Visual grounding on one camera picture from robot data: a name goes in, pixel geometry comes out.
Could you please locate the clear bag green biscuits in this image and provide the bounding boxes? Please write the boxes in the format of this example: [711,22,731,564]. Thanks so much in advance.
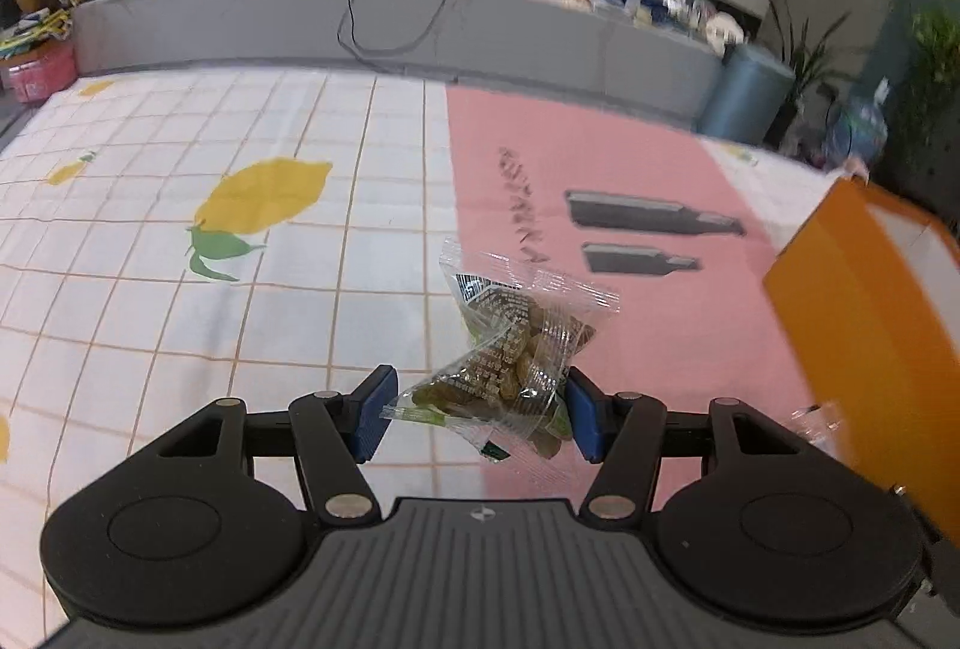
[382,239,620,462]

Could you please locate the blue water jug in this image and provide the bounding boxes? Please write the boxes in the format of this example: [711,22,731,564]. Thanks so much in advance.
[822,79,890,179]

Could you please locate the potted green plant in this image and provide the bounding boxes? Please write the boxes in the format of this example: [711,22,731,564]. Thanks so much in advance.
[763,0,854,151]

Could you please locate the black power cable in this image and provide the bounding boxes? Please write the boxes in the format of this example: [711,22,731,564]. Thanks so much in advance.
[335,0,470,56]

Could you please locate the orange storage box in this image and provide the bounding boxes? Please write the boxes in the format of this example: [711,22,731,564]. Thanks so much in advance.
[763,179,958,539]

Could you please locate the lemon pattern tablecloth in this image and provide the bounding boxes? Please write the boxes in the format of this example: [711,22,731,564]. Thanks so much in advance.
[2,67,832,647]

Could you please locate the grey blue trash bin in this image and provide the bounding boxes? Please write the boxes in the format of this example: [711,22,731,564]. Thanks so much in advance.
[697,44,794,145]

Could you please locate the pink box on floor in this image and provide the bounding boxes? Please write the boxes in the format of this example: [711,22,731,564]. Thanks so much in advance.
[2,40,78,105]

